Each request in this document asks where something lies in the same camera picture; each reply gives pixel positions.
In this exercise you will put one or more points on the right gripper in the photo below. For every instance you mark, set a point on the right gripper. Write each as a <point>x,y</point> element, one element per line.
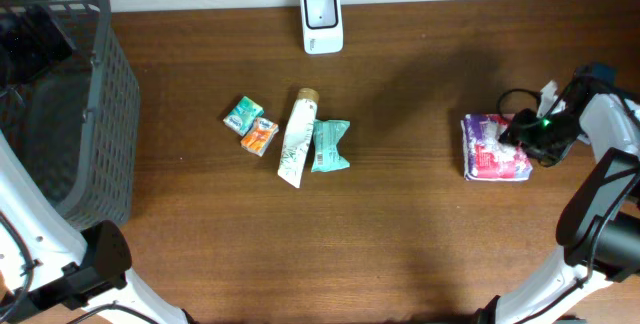
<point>517,131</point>

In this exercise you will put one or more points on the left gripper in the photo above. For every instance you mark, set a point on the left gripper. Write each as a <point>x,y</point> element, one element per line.
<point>14,30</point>

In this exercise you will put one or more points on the red purple tissue pack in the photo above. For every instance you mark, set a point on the red purple tissue pack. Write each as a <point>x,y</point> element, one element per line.
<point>485,158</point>

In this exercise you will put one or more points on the teal wet wipes pouch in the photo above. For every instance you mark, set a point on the teal wet wipes pouch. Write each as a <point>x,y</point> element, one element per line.
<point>326,137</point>

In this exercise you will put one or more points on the green pocket tissue pack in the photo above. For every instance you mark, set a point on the green pocket tissue pack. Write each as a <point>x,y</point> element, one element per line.
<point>241,117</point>

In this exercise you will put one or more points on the white tube with cork cap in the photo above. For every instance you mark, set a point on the white tube with cork cap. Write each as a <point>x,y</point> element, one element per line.
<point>297,137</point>

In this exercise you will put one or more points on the orange pocket tissue pack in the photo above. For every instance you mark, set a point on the orange pocket tissue pack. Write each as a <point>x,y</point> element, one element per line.
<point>259,137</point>

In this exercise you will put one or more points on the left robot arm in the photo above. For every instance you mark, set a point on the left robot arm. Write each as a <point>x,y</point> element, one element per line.
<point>46,263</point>

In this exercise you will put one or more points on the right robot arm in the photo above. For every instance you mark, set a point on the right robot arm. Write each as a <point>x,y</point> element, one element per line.
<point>597,244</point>

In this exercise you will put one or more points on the white barcode scanner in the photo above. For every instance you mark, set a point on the white barcode scanner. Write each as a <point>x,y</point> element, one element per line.
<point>322,26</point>

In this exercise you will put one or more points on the dark grey plastic basket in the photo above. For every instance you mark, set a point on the dark grey plastic basket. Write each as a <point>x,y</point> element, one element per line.
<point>74,127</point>

